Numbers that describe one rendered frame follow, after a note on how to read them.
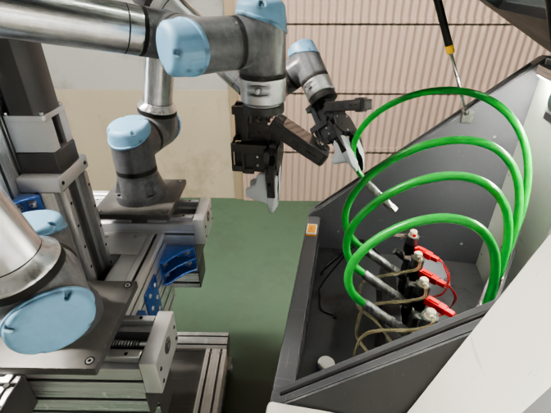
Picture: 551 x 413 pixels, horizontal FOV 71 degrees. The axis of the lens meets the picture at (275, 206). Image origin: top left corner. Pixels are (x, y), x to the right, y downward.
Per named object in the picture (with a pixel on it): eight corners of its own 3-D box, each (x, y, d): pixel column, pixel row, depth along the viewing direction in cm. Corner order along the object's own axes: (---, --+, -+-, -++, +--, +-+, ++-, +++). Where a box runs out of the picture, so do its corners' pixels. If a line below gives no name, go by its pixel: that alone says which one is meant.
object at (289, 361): (306, 254, 133) (308, 215, 124) (319, 256, 132) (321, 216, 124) (272, 435, 80) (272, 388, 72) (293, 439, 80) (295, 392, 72)
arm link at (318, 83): (335, 74, 99) (315, 72, 93) (342, 90, 98) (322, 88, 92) (315, 91, 104) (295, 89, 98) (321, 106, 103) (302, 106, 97)
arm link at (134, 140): (105, 172, 109) (93, 126, 102) (131, 153, 120) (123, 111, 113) (143, 176, 107) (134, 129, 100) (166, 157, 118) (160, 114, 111)
